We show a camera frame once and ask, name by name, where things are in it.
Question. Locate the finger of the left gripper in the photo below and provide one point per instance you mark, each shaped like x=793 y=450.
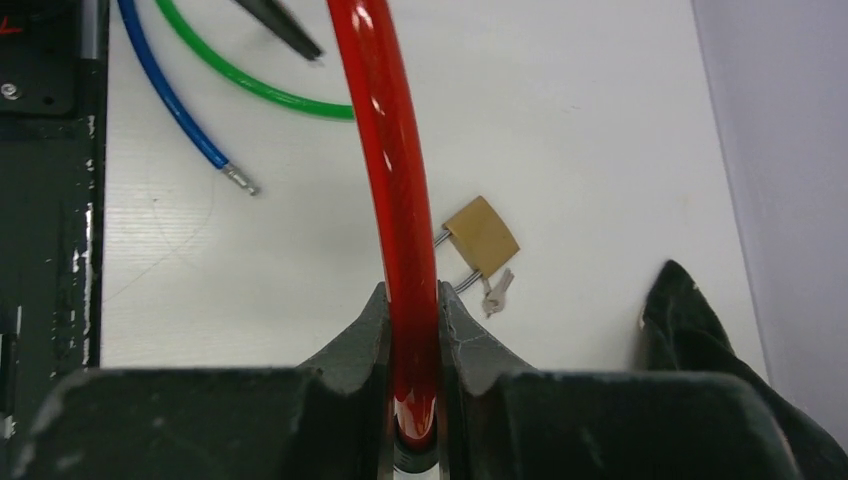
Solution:
x=278 y=20

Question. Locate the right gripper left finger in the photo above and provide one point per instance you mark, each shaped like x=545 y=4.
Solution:
x=326 y=418

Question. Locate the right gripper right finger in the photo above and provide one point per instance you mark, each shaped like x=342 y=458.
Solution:
x=500 y=418

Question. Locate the red cable lock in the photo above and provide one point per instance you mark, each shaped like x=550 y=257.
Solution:
x=386 y=121

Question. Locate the large brass padlock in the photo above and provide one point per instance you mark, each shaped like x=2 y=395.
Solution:
x=482 y=239

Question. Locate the large padlock keys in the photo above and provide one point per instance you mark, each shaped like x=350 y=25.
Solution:
x=494 y=300

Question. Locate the black floral blanket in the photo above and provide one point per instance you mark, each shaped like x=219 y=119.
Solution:
x=681 y=332

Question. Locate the green cable lock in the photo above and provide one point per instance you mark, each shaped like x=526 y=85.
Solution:
x=243 y=80

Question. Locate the blue cable lock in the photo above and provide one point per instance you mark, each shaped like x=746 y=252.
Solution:
x=192 y=130

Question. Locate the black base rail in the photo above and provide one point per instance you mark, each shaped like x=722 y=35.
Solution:
x=53 y=121

